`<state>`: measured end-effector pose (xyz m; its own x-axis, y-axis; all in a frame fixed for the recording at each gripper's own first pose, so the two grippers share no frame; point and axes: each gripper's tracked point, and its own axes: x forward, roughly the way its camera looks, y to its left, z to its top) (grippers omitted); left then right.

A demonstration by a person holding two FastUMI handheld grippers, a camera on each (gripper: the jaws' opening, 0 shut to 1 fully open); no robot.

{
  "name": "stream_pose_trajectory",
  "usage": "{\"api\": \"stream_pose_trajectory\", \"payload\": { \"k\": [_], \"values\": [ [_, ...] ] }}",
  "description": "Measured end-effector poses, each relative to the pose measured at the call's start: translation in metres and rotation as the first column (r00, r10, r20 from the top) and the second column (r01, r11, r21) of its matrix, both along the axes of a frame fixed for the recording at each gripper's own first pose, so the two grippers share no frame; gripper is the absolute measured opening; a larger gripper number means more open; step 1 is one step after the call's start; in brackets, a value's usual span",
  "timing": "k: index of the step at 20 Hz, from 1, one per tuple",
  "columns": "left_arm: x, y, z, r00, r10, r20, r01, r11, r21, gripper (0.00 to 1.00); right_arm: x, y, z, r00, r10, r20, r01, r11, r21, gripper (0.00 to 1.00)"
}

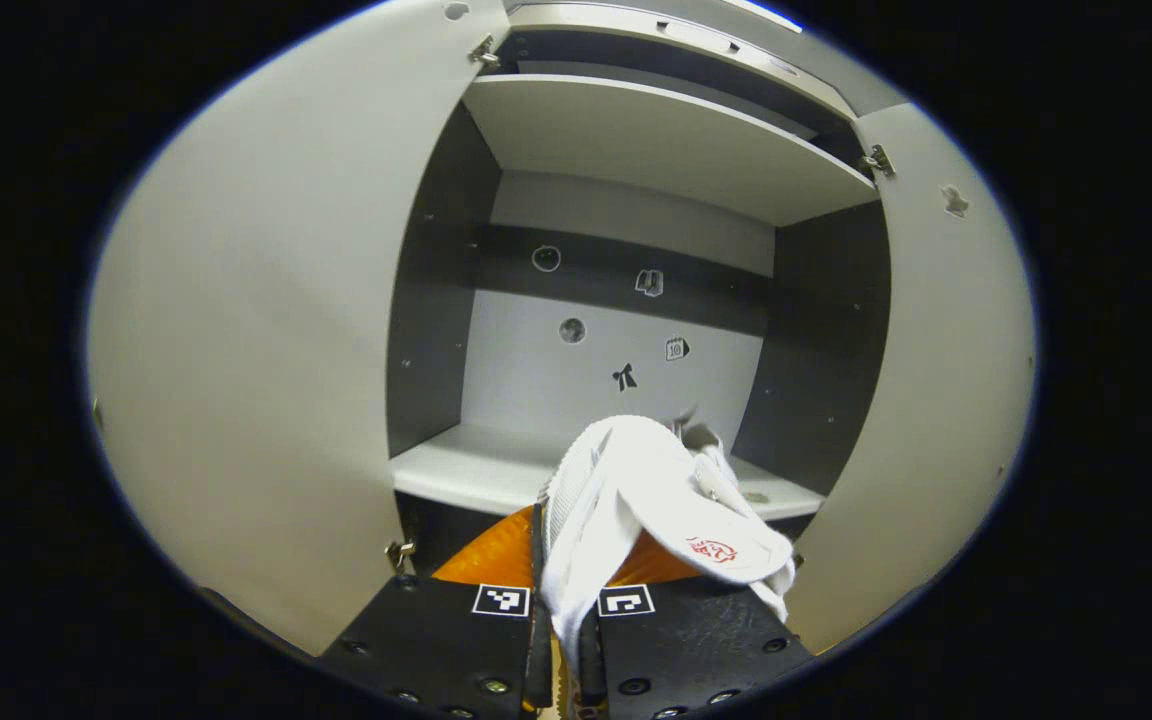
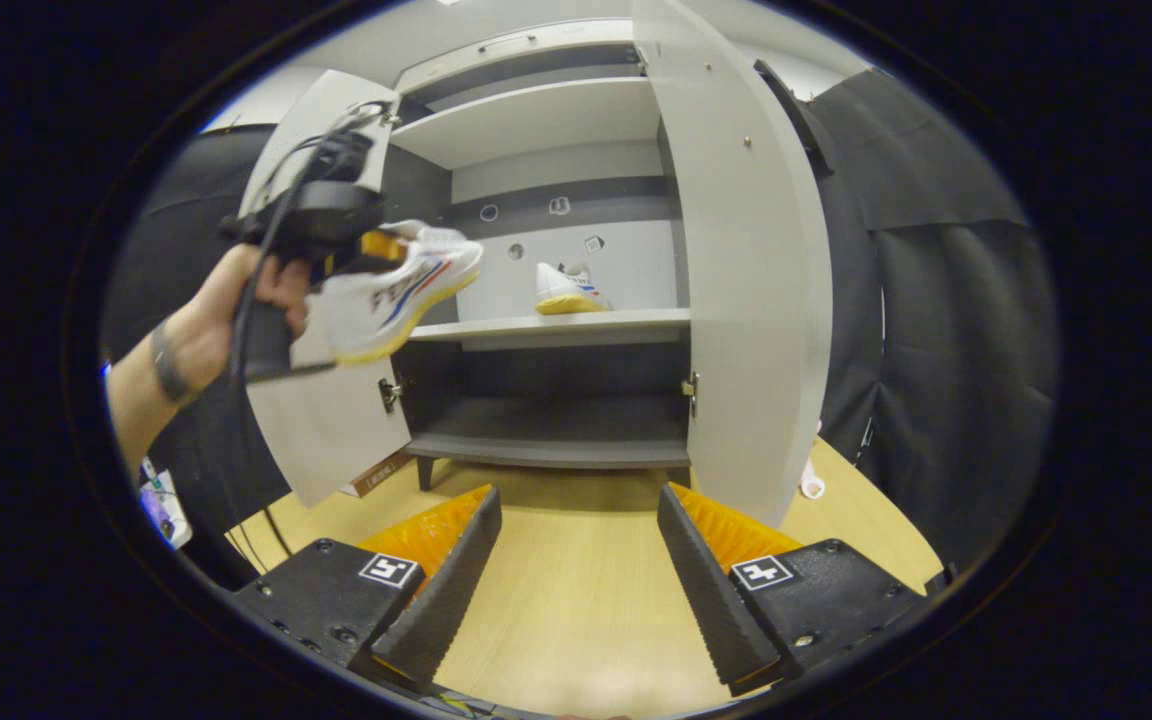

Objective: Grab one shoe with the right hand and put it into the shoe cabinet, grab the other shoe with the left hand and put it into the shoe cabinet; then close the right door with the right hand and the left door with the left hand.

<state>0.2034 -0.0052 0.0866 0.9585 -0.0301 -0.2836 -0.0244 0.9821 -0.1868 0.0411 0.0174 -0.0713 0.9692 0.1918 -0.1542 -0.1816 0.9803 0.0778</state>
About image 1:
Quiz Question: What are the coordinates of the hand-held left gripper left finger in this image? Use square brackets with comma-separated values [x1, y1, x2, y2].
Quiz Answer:
[319, 503, 549, 720]

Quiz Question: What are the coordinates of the grey cabinet door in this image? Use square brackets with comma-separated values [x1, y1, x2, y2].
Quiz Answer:
[786, 100, 1040, 656]
[86, 0, 512, 659]

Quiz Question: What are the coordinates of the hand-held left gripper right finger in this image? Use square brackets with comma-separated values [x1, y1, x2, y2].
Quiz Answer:
[576, 530, 817, 720]

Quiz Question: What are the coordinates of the grey shoe cabinet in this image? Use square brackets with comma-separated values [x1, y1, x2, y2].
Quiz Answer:
[386, 0, 912, 601]

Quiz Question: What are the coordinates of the white shoe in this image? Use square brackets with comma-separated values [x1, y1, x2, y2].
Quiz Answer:
[534, 413, 799, 720]

